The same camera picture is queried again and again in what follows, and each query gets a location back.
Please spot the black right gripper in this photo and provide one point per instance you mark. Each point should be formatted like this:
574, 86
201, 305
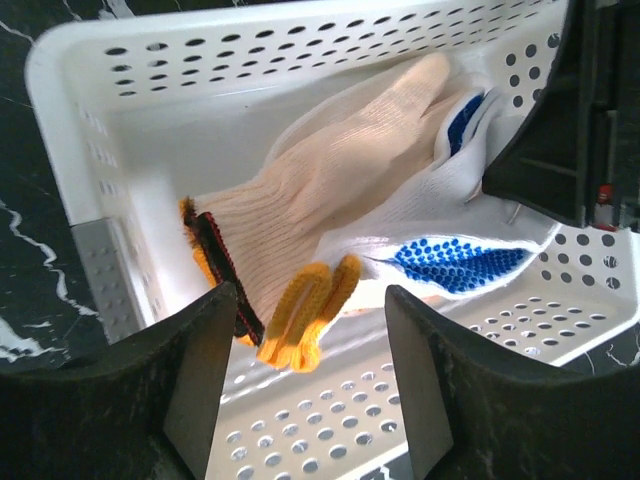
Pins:
576, 156

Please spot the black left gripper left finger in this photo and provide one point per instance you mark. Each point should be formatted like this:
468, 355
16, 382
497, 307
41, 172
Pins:
143, 408

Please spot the cream knit glove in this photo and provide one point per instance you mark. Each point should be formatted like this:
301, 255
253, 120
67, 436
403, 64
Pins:
332, 166

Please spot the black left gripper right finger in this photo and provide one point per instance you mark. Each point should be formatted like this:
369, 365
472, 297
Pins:
473, 409

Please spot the white plastic storage basket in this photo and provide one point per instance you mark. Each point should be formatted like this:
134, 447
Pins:
139, 114

